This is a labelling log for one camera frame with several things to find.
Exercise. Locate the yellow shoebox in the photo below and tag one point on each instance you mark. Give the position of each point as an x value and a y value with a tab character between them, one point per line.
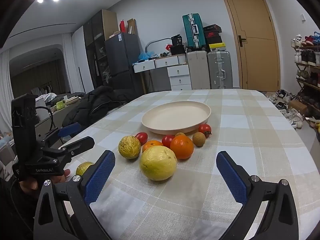
217	47

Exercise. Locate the white desk with drawers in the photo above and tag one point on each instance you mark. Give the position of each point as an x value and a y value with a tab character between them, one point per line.
160	62

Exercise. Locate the silver suitcase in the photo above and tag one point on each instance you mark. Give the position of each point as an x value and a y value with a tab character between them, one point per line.
220	70

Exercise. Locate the cream round plate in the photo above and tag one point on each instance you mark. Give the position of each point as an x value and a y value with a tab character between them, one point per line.
175	116

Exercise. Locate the beige suitcase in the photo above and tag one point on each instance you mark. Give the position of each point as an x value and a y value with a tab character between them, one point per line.
197	70

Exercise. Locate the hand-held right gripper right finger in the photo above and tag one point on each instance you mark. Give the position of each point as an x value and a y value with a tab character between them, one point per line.
232	177

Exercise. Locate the dark grey refrigerator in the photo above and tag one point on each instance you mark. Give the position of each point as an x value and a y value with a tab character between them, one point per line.
122	57

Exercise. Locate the black box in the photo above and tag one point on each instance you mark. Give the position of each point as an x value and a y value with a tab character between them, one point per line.
177	49

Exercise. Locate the brown longan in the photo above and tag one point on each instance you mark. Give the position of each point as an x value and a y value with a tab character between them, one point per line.
180	134
198	139

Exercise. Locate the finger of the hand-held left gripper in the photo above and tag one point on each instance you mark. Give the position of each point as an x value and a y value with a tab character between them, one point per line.
70	129
82	142

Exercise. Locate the orange mandarin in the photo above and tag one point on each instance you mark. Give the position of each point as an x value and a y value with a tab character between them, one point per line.
182	147
152	145

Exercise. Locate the white drawer cabinet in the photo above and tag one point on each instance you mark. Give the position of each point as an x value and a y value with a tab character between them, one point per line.
178	78

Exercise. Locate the shoe rack with shoes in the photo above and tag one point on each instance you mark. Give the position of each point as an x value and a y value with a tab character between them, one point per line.
307	55

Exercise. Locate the tall dark cabinet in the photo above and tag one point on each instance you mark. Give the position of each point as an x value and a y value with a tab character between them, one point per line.
100	47

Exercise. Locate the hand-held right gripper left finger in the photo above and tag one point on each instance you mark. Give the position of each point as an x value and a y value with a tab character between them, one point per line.
97	177

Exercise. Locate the black jacket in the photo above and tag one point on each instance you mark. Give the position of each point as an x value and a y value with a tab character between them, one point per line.
95	105

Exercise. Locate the teal suitcase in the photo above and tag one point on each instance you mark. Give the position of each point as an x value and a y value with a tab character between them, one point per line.
193	31

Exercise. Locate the black bag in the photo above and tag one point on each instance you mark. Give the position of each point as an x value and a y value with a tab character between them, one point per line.
177	40

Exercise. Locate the grey arched desk lamp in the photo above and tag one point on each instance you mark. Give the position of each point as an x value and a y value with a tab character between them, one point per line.
156	41

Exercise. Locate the wooden shoe rack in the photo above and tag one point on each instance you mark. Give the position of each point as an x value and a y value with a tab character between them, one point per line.
308	66

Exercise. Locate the pile of loose shoes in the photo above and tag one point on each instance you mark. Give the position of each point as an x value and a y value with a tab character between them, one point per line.
290	110

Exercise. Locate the red packet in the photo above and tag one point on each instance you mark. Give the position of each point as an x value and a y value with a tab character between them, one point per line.
168	47

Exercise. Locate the bright yellow lemon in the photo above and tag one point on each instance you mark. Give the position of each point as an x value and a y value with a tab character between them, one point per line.
83	168

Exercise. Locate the white sheer curtain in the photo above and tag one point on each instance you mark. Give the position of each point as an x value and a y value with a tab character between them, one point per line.
66	62

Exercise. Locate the tan wooden door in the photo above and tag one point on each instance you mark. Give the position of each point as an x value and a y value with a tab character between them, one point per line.
252	42

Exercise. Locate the black and red shoebox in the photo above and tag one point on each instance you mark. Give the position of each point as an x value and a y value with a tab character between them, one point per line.
212	35

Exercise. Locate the person's left forearm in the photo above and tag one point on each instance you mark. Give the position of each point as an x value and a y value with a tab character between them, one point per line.
15	210

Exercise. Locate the small brown cardboard box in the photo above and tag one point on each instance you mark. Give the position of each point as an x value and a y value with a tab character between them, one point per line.
297	107

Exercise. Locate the person's left hand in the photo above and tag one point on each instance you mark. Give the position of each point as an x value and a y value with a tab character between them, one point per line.
30	185

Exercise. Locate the red tomato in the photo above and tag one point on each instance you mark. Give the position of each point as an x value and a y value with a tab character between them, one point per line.
167	140
141	138
205	130

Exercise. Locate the red bottle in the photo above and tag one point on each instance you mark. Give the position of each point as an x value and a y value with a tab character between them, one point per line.
122	26

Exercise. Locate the blue plastic bag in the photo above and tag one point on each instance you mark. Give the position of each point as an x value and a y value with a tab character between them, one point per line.
146	55

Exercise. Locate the large pale yellow guava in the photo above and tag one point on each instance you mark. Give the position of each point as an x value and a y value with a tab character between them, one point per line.
158	163

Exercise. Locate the mottled yellow-green passion fruit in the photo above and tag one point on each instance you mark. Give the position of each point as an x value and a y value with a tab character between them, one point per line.
129	147

